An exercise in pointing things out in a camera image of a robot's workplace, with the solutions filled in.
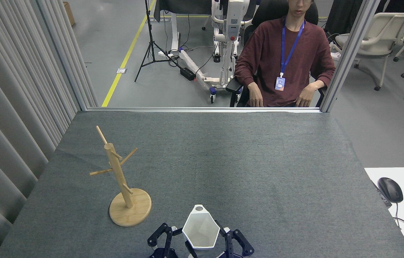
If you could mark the silver post beside person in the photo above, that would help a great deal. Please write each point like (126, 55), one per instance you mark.
(349, 50)

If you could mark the white plastic wheeled chair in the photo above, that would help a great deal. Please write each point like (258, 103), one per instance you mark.
(384, 32)

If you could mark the white wheeled stand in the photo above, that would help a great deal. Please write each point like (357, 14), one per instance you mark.
(236, 14)

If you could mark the black computer mouse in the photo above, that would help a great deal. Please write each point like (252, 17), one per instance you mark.
(390, 190)

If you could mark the black flat device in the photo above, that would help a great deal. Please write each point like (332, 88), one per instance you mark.
(383, 199)

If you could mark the cardboard box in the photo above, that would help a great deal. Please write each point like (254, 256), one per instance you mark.
(68, 14)

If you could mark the white floor plate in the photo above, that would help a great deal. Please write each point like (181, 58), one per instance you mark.
(121, 71)

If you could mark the desk with black cover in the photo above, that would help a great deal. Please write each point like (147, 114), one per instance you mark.
(184, 7)

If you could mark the black hanging cloth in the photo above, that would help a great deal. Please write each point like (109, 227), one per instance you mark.
(343, 16)

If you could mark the black office chair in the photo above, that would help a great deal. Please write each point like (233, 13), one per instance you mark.
(272, 9)

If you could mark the white hexagonal cup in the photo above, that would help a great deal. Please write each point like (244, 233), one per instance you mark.
(201, 229)

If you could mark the person's right hand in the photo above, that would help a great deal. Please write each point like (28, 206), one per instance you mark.
(255, 96)

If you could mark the silver table rail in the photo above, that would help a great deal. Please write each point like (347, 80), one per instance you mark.
(169, 109)

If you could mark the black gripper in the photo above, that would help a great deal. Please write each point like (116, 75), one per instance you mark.
(236, 255)
(162, 253)

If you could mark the person's left hand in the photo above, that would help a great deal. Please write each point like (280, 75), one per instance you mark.
(306, 98)

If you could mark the person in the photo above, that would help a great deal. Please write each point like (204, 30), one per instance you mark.
(266, 53)

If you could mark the wooden cup rack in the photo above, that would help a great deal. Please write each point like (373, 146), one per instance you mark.
(130, 209)

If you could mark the black tripod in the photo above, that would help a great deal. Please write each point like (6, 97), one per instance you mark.
(148, 18)

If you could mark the grey table cloth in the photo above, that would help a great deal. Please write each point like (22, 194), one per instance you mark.
(223, 161)

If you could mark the grey curtain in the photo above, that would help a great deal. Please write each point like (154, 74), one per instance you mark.
(8, 107)

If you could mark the black power strip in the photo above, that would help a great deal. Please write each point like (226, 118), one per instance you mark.
(187, 73)

